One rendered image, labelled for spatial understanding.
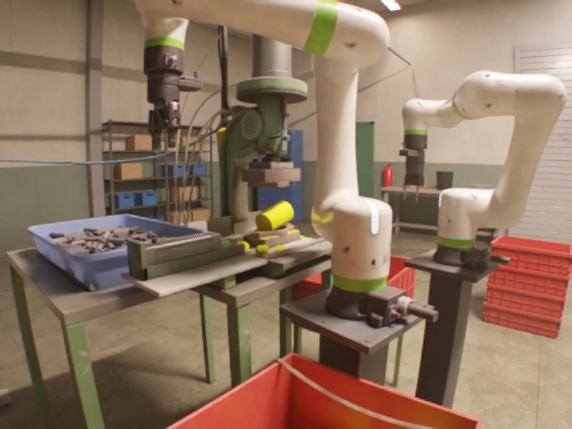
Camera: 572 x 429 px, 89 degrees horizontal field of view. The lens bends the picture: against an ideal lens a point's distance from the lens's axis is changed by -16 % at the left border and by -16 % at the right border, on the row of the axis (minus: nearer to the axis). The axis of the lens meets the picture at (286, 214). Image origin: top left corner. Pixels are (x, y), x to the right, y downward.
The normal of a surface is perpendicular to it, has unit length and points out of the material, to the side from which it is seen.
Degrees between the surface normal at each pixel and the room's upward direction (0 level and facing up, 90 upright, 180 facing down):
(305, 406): 90
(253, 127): 90
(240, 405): 90
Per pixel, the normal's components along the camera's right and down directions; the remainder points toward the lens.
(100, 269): 0.77, 0.25
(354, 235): -0.38, 0.14
